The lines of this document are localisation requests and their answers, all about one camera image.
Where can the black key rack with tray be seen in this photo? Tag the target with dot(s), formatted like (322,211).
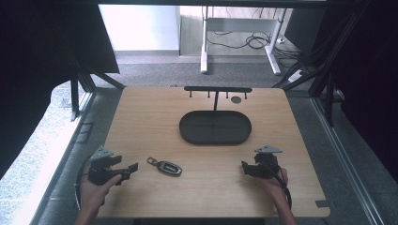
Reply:
(215,127)

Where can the person's right hand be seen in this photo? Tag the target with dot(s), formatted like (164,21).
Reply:
(276,185)

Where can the black curtain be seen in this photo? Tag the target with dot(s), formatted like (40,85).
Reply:
(37,62)
(366,78)

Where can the black metal stand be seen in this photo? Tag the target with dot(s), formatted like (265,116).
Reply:
(325,75)
(82,84)

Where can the wooden table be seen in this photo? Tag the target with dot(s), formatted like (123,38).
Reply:
(150,125)

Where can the white power strip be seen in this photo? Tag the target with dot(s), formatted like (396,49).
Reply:
(296,75)

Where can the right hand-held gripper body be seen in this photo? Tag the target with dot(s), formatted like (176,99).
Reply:
(266,165)

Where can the grey round table cap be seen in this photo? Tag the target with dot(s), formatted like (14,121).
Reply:
(236,100)

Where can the white desk frame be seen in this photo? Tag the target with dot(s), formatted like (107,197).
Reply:
(237,25)

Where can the black car key fob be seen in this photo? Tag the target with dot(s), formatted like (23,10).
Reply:
(167,168)

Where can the person's left hand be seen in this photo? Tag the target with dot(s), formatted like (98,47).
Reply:
(94,193)

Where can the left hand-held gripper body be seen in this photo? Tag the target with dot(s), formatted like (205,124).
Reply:
(99,171)

